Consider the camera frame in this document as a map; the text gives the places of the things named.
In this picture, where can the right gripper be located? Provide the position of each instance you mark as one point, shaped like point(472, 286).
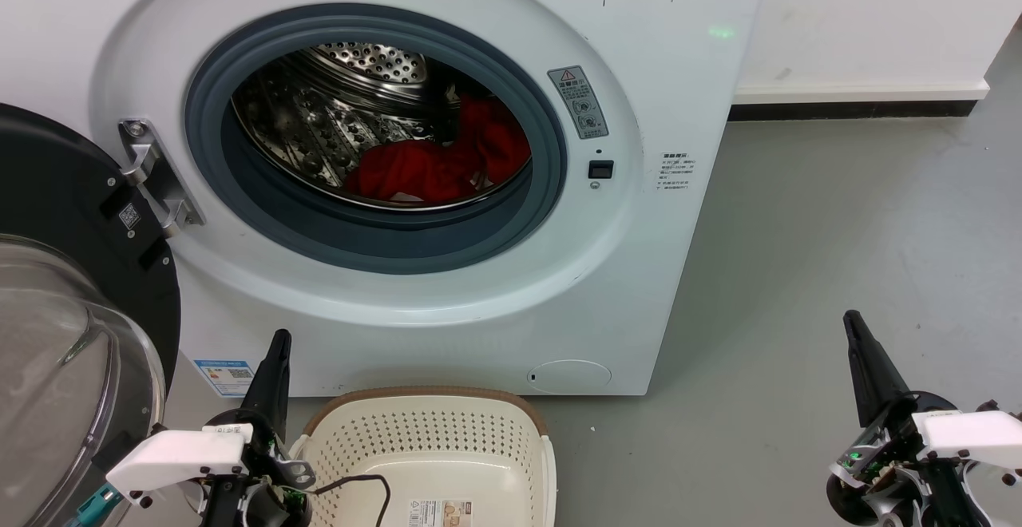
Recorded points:
point(886, 471)

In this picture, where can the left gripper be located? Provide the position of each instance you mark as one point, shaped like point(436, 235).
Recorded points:
point(267, 495)

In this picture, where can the red garment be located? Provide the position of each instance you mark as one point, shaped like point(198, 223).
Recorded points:
point(423, 168)

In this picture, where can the cream perforated laundry basket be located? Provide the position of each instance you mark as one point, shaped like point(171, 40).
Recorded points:
point(447, 447)

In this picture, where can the washing machine door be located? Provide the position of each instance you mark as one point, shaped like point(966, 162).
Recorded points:
point(48, 215)

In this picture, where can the blue energy label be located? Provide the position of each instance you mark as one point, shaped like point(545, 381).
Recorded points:
point(226, 376)

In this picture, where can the QR code sticker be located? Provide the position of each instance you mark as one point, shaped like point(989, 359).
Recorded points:
point(129, 215)

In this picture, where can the silver door hinge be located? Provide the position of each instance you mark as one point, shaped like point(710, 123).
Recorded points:
point(156, 176)

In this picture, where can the white front-load washing machine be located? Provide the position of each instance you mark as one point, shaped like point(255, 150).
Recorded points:
point(639, 271)

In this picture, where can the white text label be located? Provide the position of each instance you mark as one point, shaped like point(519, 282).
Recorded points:
point(675, 173)

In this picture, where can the round drain filter cover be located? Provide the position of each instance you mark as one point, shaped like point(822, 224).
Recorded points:
point(568, 376)

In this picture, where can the black door latch socket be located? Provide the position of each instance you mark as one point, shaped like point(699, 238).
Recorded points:
point(600, 169)

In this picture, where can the grey warning sticker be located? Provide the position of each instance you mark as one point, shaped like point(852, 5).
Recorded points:
point(578, 101)

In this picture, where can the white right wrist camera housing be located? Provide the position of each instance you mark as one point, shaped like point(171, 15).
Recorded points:
point(970, 435)

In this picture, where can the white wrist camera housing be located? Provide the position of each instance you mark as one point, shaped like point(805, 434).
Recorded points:
point(970, 435)
point(176, 457)

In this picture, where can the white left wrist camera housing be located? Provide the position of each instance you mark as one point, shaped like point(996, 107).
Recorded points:
point(176, 457)

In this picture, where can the black wall baseboard strip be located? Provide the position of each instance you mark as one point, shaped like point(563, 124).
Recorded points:
point(850, 109)

